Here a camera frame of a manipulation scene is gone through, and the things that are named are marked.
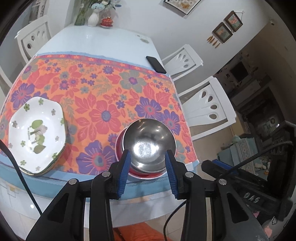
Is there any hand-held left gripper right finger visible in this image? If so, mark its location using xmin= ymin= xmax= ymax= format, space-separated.
xmin=164 ymin=149 xmax=270 ymax=241

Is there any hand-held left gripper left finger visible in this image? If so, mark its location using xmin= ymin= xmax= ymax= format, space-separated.
xmin=26 ymin=149 xmax=132 ymax=241

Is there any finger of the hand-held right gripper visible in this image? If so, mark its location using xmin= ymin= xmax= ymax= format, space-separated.
xmin=212 ymin=159 xmax=239 ymax=178
xmin=201 ymin=159 xmax=234 ymax=186

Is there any red bowl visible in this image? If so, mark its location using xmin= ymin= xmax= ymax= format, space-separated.
xmin=115 ymin=133 xmax=178 ymax=180

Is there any stainless steel bowl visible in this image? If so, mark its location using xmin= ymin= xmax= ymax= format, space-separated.
xmin=122 ymin=118 xmax=177 ymax=173

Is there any patterned sofa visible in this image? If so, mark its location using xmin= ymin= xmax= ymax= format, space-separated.
xmin=217 ymin=136 xmax=258 ymax=175

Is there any person's pink patterned clothing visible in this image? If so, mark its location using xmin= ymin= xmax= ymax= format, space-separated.
xmin=262 ymin=217 xmax=279 ymax=235

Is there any orange cushion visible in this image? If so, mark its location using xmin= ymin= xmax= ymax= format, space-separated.
xmin=117 ymin=222 xmax=177 ymax=241

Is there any orange floral cloth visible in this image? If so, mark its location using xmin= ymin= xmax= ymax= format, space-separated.
xmin=0 ymin=52 xmax=200 ymax=186

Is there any black smartphone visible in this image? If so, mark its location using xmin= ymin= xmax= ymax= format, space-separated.
xmin=146 ymin=56 xmax=167 ymax=74

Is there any white vase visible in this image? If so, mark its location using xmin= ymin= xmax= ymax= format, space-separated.
xmin=87 ymin=10 xmax=101 ymax=27

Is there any orange hanging wall ornament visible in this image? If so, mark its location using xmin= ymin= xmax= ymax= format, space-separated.
xmin=206 ymin=35 xmax=221 ymax=49

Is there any small framed wall picture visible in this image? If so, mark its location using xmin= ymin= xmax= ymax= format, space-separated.
xmin=224 ymin=11 xmax=244 ymax=32
xmin=212 ymin=22 xmax=233 ymax=44

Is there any large framed wall picture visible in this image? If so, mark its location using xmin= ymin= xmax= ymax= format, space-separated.
xmin=163 ymin=0 xmax=202 ymax=16

